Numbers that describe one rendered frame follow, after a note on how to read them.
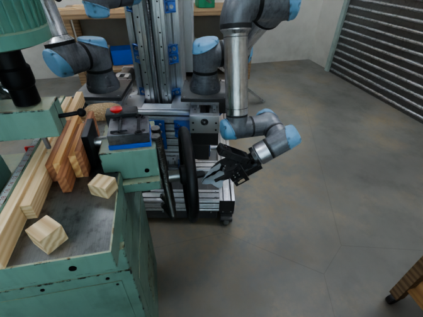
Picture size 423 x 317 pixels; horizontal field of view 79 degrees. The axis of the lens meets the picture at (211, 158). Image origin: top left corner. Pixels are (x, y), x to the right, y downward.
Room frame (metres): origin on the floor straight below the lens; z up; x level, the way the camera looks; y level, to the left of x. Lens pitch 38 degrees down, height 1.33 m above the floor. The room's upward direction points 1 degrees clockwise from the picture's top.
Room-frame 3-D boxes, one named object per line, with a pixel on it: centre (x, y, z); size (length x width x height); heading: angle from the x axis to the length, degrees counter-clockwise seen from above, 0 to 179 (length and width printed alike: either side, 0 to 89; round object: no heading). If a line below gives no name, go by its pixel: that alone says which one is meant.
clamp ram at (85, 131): (0.55, 0.28, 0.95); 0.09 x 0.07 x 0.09; 12
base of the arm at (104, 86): (1.20, 0.53, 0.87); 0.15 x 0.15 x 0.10
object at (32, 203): (0.61, 0.42, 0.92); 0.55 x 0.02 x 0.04; 12
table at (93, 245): (0.55, 0.30, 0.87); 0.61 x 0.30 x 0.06; 12
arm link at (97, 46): (1.20, 0.54, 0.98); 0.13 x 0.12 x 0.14; 148
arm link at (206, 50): (1.22, 0.03, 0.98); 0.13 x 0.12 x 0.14; 106
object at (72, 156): (0.54, 0.34, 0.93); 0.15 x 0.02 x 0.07; 12
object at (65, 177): (0.53, 0.35, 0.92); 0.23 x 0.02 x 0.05; 12
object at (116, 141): (0.57, 0.22, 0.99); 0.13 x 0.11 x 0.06; 12
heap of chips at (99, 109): (0.79, 0.37, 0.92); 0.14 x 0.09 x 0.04; 102
